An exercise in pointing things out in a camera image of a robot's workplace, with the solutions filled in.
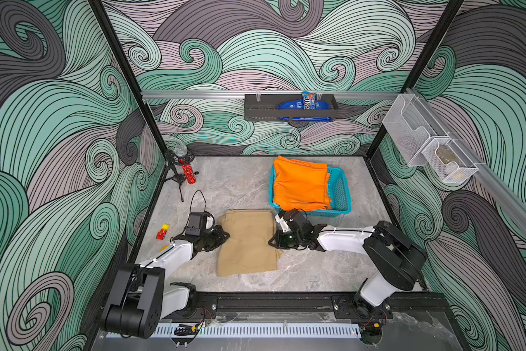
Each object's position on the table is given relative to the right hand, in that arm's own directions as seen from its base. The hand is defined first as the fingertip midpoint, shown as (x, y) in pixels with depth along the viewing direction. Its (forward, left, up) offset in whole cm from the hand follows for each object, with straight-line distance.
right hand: (271, 242), depth 87 cm
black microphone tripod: (+24, +37, +24) cm, 50 cm away
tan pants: (0, +11, +2) cm, 11 cm away
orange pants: (+24, -15, +6) cm, 29 cm away
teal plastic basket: (+24, -34, -1) cm, 42 cm away
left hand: (+3, +17, +2) cm, 17 cm away
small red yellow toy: (+4, +46, +1) cm, 46 cm away
